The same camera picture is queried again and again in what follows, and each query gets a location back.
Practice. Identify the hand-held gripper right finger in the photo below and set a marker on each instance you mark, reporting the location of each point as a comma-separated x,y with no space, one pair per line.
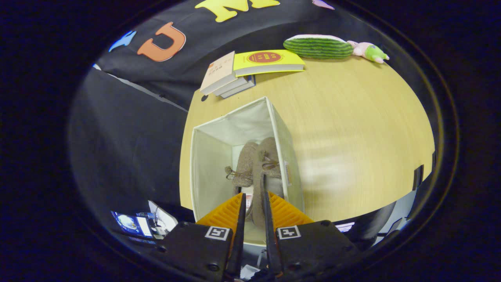
268,235

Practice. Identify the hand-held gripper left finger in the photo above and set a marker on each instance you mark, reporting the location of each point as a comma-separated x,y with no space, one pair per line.
239,235

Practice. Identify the white fabric storage box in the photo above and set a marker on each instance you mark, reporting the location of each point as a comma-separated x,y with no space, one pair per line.
211,164

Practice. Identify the brown shoe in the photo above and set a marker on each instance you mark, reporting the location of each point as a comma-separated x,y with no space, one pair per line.
270,149
244,156

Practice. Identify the white side table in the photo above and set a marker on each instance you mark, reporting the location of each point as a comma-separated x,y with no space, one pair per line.
166,219

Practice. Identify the computer screen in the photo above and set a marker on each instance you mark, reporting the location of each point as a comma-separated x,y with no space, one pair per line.
131,223

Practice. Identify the black backdrop cloth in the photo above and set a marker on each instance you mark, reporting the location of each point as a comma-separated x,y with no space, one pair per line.
129,137

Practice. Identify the white book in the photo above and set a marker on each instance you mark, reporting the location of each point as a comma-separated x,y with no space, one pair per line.
233,84

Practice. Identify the beige book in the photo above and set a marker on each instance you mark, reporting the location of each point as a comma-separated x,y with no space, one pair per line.
217,72

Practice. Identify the yellow book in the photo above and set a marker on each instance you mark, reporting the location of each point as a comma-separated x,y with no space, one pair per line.
270,58

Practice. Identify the watermelon slice plush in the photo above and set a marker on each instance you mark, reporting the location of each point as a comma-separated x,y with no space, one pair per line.
319,49

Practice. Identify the pink and green plush toy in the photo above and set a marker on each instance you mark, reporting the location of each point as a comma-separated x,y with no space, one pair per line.
372,51

